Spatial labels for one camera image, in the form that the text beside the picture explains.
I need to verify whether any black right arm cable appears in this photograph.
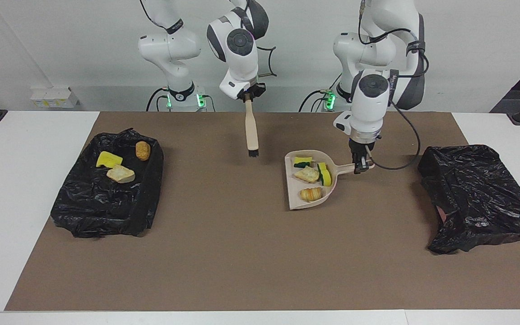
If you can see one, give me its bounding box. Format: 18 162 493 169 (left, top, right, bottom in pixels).
139 0 279 78

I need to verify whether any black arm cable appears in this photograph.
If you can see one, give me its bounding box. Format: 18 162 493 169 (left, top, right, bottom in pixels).
358 0 430 171
139 0 279 78

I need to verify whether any white wall power strip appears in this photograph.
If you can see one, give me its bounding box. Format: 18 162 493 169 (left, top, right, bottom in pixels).
30 87 80 109

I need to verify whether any brown table mat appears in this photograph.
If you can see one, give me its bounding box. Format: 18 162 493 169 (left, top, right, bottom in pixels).
4 111 520 311

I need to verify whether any box-shaped black bag bin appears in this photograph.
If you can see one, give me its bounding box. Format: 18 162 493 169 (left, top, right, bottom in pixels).
51 128 165 238

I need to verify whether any black left base cable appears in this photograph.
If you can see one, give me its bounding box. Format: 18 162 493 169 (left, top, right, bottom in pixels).
298 72 343 112

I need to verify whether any striped croissant piece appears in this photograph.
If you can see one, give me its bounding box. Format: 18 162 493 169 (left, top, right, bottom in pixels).
299 186 324 202

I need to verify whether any black base cable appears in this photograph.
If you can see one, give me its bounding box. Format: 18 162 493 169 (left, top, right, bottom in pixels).
298 72 343 112
146 87 170 112

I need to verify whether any black right base cable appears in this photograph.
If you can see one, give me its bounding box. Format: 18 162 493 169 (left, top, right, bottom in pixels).
146 87 170 112

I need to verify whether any notched yellow sponge piece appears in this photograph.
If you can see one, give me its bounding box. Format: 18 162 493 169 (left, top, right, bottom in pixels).
96 151 124 169

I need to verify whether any beige plastic dustpan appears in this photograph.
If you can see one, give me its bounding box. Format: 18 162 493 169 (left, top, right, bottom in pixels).
285 150 375 211

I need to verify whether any beige hand brush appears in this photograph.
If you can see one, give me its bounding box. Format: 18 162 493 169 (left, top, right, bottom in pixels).
244 93 260 158

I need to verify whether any large pale bread chunk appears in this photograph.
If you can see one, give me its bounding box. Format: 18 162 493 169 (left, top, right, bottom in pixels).
106 165 136 184

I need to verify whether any crumpled black bag bin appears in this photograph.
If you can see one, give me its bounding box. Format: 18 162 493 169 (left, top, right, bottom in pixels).
417 144 520 255

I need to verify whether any large yellow sponge piece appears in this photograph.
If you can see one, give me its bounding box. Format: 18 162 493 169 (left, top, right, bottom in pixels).
316 162 333 187

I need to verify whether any small pale bread chunk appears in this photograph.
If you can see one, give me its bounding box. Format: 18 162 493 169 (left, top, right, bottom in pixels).
294 166 320 183

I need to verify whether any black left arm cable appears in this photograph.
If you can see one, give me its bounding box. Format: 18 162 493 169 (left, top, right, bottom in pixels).
358 0 430 171

